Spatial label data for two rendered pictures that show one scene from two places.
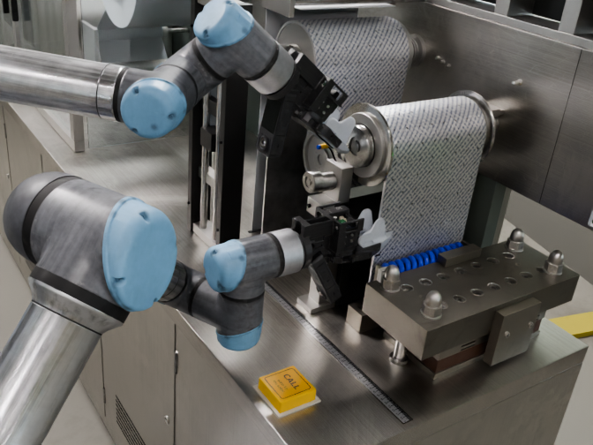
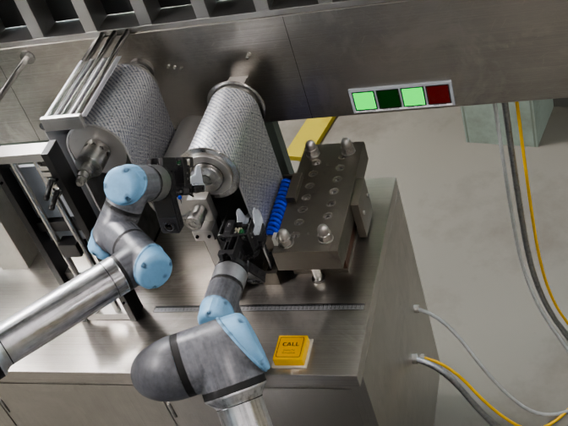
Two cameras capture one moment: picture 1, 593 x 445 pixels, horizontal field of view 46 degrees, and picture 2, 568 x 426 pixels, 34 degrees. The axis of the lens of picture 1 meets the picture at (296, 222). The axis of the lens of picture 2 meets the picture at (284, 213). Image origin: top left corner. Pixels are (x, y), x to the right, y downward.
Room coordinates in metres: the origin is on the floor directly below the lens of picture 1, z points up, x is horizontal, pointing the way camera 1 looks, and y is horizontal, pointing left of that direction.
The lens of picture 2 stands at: (-0.43, 0.62, 2.49)
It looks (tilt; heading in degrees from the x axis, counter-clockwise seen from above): 39 degrees down; 331
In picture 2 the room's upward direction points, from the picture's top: 19 degrees counter-clockwise
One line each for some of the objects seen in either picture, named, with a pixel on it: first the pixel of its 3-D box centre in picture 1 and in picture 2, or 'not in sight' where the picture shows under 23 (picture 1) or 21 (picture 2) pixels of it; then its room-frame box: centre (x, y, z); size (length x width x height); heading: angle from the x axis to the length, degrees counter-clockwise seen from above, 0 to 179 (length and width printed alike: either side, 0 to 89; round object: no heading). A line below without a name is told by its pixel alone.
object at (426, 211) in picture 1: (425, 215); (262, 182); (1.18, -0.24, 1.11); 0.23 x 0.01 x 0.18; 126
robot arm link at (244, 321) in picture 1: (231, 310); not in sight; (0.95, 0.09, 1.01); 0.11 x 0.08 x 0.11; 62
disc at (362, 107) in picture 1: (364, 145); (208, 173); (1.15, -0.11, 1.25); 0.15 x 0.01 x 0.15; 36
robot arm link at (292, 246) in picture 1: (282, 251); (227, 278); (0.99, 0.02, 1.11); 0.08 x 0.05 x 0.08; 36
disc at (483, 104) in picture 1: (465, 128); (236, 106); (1.30, -0.31, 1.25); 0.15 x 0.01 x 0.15; 36
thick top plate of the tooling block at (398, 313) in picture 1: (474, 291); (323, 203); (1.10, -0.34, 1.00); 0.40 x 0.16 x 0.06; 126
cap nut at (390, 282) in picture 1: (391, 276); (284, 237); (1.04, -0.18, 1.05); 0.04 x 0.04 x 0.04
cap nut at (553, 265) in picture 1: (555, 260); (346, 144); (1.16, -0.50, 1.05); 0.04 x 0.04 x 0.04
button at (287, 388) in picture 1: (287, 388); (291, 350); (0.88, -0.01, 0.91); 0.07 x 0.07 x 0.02; 36
